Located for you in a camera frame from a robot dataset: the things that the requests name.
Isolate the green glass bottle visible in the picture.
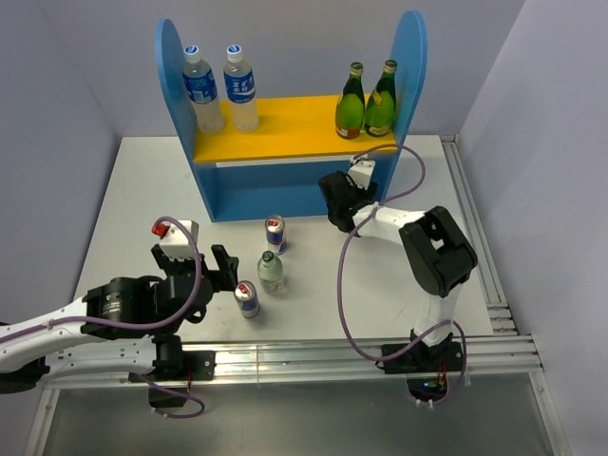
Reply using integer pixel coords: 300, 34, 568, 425
334, 62, 365, 140
364, 60, 398, 137

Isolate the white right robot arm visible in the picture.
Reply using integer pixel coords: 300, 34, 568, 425
319, 171, 478, 374

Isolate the blue and yellow shelf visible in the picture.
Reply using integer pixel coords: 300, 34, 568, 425
155, 10, 428, 222

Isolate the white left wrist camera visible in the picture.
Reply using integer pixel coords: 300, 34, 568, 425
151, 221, 194, 261

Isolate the aluminium rail frame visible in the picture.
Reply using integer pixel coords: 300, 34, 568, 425
26, 136, 573, 455

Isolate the green glass bottle right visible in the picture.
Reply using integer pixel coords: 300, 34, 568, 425
364, 60, 398, 137

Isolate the Pocari Sweat bottle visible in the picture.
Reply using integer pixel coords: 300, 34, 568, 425
182, 45, 224, 134
223, 45, 259, 133

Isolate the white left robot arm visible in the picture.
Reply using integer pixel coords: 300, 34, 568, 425
1, 244, 239, 394

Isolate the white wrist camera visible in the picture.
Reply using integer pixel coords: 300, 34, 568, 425
151, 221, 194, 261
347, 154, 375, 190

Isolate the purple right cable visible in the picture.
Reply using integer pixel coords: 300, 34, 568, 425
337, 143, 469, 405

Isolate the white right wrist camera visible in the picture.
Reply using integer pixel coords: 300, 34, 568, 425
347, 154, 375, 190

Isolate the clear glass bottle left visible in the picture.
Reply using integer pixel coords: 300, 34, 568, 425
257, 251, 285, 294

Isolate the green glass bottle left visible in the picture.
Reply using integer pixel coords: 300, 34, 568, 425
334, 62, 365, 140

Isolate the red bull can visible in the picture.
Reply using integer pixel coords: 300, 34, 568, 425
264, 215, 287, 255
234, 280, 260, 318

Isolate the purple cable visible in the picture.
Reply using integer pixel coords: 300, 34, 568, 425
337, 143, 469, 405
0, 216, 206, 419

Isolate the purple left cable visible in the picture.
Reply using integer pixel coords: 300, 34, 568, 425
0, 216, 206, 419

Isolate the Red Bull can rear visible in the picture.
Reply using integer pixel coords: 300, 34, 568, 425
264, 215, 287, 255

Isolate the Red Bull can front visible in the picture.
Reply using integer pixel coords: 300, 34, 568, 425
234, 280, 260, 318

